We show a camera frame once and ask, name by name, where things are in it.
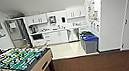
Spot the grey bin with blue lid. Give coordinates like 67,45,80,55
81,33,102,55

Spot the colourful wall poster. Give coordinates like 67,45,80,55
85,0,102,32

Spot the white four-door wall cabinet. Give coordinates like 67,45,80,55
65,5,87,21

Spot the stainless steel refrigerator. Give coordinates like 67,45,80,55
4,15,34,52

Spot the dark coffee machine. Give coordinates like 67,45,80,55
27,24,39,35

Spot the grey bin with black lid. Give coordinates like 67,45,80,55
78,29,96,44

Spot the built-in black microwave oven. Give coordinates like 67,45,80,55
31,32,45,42

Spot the white two-door sink cabinet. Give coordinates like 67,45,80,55
49,29,70,46

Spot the white three-drawer unit wide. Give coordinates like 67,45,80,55
77,24,90,34

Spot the white three-drawer unit narrow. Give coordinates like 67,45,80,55
43,32,53,46

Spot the stainless steel dishwasher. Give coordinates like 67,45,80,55
67,27,81,43

